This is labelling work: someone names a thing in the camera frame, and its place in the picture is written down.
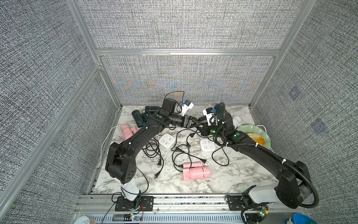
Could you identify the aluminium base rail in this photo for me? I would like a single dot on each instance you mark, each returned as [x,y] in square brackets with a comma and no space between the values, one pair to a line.
[161,209]

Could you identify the white hair dryer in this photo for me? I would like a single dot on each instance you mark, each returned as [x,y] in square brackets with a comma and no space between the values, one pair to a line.
[237,121]

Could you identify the right white power strip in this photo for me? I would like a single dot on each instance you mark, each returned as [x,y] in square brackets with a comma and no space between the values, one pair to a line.
[207,146]

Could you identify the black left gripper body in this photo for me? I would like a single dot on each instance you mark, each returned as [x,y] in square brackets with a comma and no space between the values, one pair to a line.
[186,125]

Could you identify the dark green hair dryer back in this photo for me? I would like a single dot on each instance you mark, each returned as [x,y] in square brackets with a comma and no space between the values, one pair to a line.
[152,109]

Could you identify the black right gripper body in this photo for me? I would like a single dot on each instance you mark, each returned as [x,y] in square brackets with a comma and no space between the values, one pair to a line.
[213,131]

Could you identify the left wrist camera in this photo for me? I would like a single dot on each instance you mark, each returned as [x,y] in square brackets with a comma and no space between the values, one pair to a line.
[173,106]

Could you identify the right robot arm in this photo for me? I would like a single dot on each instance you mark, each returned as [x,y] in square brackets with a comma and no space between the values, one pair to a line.
[294,187]

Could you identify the pink folded hair dryer front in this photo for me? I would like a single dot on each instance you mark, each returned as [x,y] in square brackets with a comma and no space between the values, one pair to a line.
[195,171]

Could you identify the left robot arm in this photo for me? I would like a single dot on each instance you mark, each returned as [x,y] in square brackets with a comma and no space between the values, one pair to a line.
[121,158]

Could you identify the white power strip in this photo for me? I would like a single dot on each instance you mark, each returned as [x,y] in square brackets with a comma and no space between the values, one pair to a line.
[207,146]
[167,141]

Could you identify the dark green hair dryer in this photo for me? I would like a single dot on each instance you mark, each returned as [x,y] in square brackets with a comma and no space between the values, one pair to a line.
[140,118]
[152,109]

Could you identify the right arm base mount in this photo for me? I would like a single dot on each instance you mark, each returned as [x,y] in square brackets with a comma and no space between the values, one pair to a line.
[251,212]

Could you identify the dark green hair dryer left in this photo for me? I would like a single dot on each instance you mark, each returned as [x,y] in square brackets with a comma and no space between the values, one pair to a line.
[140,118]

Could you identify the white round object bottom left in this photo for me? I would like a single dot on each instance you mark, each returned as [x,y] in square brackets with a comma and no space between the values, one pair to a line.
[85,220]

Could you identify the light green scalloped plate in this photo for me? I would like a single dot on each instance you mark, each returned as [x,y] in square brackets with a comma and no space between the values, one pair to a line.
[255,129]

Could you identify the bread roll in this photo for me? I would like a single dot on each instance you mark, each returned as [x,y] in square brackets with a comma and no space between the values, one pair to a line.
[257,138]

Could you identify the left white power strip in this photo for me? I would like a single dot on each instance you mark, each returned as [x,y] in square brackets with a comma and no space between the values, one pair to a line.
[167,141]

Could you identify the blue round object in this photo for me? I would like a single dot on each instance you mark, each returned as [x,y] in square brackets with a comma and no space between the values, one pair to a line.
[298,218]

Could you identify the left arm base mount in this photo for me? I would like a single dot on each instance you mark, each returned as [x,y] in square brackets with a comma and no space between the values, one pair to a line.
[134,202]

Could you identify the pink hair dryer left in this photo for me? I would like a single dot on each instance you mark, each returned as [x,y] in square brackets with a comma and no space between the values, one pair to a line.
[127,131]

